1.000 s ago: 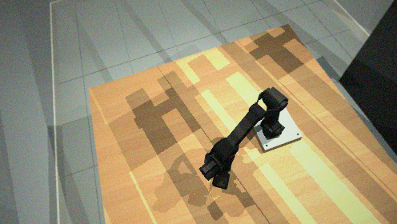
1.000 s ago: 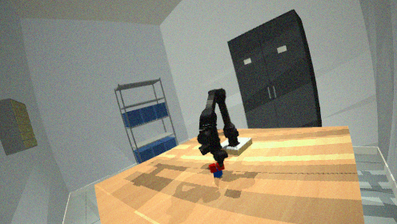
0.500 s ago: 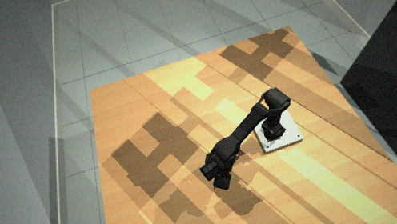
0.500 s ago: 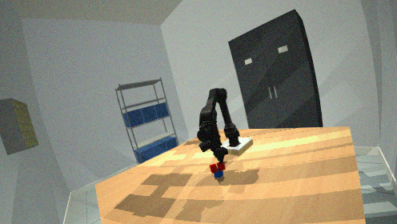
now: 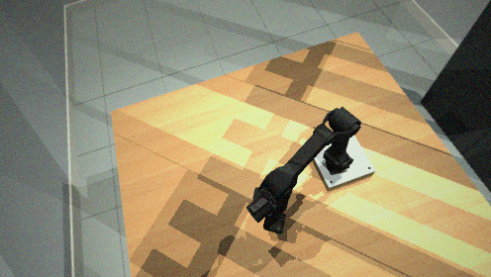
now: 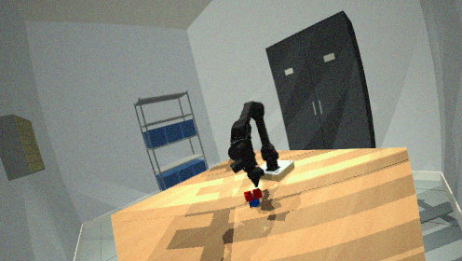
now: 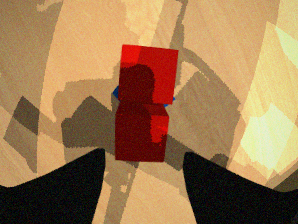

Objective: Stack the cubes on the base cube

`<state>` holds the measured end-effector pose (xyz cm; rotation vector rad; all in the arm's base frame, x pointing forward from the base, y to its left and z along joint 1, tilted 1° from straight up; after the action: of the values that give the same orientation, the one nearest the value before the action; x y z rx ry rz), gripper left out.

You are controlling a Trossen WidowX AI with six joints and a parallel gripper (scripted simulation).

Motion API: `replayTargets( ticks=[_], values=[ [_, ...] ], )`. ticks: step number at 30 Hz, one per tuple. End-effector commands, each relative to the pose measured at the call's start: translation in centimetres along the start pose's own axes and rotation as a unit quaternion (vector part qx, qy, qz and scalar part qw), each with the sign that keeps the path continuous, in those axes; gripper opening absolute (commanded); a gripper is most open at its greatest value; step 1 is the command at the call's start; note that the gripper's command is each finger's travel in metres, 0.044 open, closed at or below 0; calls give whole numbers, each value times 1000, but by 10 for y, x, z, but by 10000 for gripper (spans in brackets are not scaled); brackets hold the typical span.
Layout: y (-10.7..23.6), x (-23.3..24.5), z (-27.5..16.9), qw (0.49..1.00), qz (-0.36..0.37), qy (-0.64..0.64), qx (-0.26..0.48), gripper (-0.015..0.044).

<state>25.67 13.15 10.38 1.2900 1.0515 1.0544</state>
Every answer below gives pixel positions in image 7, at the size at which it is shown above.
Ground red cube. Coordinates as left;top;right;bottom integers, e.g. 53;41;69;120
118;44;178;105
114;101;169;163

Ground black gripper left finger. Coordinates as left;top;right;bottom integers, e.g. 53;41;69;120
0;148;105;224

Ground blue cube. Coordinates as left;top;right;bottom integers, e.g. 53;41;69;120
112;85;168;108

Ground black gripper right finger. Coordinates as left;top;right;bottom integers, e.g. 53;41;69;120
182;152;298;224

